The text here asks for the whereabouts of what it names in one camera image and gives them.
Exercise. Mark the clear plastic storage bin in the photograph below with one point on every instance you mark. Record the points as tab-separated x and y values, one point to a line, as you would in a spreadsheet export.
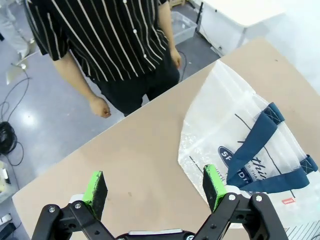
183	26

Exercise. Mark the white table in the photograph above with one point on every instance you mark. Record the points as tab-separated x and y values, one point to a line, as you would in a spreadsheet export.
225	22

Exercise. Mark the person's left forearm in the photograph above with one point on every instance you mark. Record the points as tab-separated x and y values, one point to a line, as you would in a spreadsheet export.
167	27

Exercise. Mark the black box on floor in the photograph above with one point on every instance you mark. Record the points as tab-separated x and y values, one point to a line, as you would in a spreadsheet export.
8	226

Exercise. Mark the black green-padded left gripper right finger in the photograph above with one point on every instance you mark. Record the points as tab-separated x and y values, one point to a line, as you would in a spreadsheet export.
212	187

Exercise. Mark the person in black striped shirt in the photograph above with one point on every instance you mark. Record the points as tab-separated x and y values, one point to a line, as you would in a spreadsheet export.
107	37

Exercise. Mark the person's left hand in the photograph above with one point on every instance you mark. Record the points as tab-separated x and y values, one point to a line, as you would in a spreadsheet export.
176	58

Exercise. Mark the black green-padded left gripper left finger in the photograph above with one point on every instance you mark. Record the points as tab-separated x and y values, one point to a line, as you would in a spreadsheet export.
96	192

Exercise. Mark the person's right hand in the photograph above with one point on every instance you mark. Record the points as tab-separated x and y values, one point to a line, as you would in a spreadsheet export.
100	107

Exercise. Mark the bystander in light clothes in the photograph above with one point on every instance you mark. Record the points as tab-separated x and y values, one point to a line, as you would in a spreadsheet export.
15	27

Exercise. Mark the person's right forearm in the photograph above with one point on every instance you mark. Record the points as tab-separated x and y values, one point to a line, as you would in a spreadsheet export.
75	75

